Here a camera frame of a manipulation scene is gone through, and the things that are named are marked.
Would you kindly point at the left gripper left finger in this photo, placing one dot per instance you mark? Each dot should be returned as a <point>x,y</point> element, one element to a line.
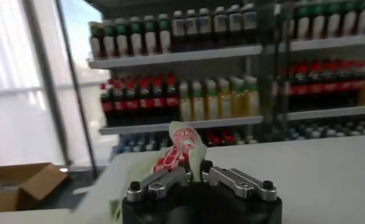
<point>161,185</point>

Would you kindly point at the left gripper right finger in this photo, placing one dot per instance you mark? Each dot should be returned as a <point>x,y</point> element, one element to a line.
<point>240,185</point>

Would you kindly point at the light green t-shirt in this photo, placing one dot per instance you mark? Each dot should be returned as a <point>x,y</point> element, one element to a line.
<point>197,158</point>

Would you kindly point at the red cap cola bottle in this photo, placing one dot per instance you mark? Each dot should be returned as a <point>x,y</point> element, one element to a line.
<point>145,103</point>
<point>343,86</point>
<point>292,91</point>
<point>106,105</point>
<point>302,89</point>
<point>330,87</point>
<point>171,100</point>
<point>131,103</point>
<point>357,86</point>
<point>316,89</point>
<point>158,102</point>
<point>119,105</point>

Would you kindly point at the brown cardboard box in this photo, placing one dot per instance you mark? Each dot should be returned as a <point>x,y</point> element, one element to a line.
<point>33,185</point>

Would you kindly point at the white cap blue label bottle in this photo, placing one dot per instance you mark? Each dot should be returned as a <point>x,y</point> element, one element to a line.
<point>220,24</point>
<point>204,25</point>
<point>191,27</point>
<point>178,29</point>
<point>249,21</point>
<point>234,22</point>

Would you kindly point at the thin black frame pole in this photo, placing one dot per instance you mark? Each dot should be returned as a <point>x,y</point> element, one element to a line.
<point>76,91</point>

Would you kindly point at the grey slanted frame pole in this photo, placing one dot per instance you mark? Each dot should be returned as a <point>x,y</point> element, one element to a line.
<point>47,82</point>

